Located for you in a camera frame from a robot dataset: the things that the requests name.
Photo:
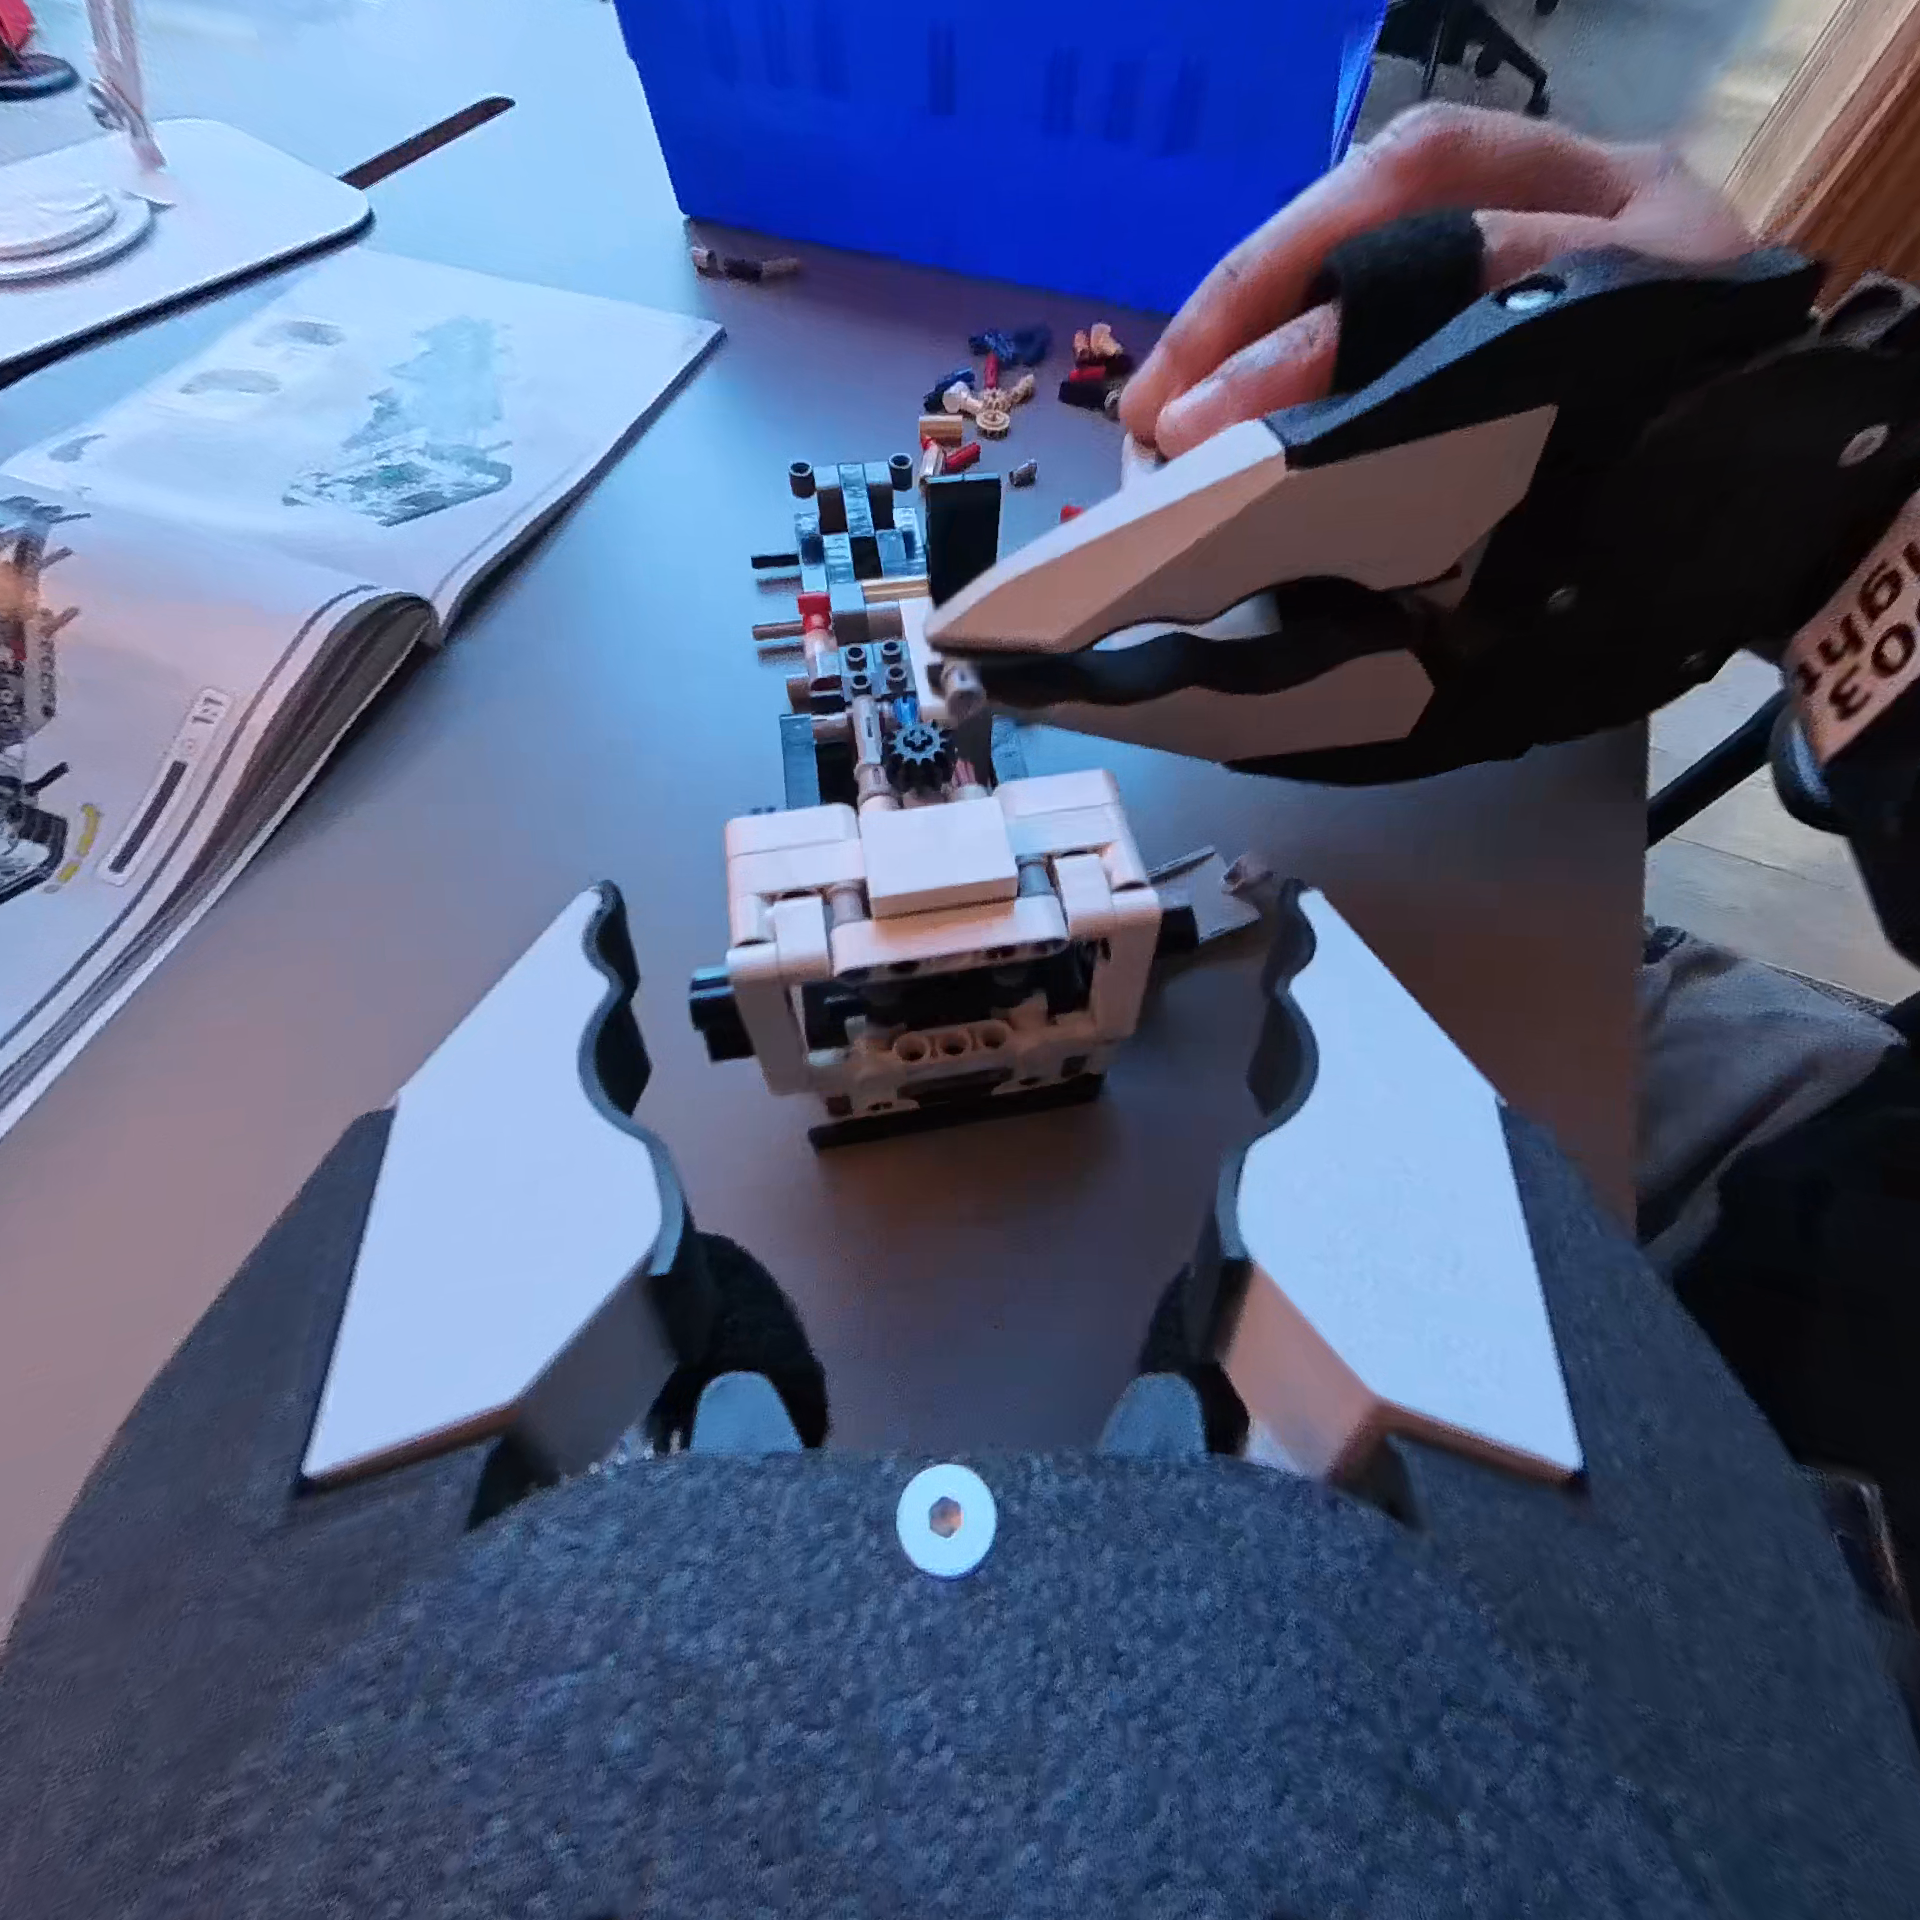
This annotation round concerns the person's right hand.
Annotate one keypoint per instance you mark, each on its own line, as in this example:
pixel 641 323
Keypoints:
pixel 1244 323

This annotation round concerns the white rounded board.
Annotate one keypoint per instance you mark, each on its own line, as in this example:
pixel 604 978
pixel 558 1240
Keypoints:
pixel 240 211

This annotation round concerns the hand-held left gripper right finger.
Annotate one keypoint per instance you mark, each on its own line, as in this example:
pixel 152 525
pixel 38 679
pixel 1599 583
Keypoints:
pixel 1394 1214

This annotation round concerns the black metal bar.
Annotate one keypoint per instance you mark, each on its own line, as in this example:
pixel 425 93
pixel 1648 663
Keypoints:
pixel 1711 780

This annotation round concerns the black office chair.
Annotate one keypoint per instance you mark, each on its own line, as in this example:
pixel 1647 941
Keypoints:
pixel 1478 38

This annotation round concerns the clear acrylic stand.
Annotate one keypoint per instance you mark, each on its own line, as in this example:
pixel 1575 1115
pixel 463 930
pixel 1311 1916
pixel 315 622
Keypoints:
pixel 119 76

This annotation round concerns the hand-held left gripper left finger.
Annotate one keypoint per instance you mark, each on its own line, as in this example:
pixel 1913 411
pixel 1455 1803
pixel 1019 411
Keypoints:
pixel 495 1200

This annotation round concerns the white and black lego vehicle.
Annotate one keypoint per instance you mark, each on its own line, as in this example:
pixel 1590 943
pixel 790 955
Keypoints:
pixel 930 855

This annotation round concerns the pile of small lego pieces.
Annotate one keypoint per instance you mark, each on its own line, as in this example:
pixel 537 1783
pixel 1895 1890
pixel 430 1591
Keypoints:
pixel 991 342

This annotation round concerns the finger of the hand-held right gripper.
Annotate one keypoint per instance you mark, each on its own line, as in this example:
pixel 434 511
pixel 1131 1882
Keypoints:
pixel 1289 699
pixel 1260 518

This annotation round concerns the white round disc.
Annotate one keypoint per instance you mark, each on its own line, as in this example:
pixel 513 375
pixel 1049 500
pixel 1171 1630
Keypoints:
pixel 59 235

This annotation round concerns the small dark lego pin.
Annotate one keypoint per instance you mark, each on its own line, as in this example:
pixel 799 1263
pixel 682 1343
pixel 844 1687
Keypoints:
pixel 743 264

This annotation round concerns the blue plastic bin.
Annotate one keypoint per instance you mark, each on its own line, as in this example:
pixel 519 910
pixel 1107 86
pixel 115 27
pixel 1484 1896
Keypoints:
pixel 974 135

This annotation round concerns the open lego instruction booklet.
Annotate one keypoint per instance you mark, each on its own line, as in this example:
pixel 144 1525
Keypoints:
pixel 375 389

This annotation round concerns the wooden cabinet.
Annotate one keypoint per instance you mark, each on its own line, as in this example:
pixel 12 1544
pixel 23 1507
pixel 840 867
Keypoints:
pixel 1862 119

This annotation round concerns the person's grey pants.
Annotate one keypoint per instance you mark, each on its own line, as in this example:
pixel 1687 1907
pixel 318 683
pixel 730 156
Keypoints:
pixel 1724 1051

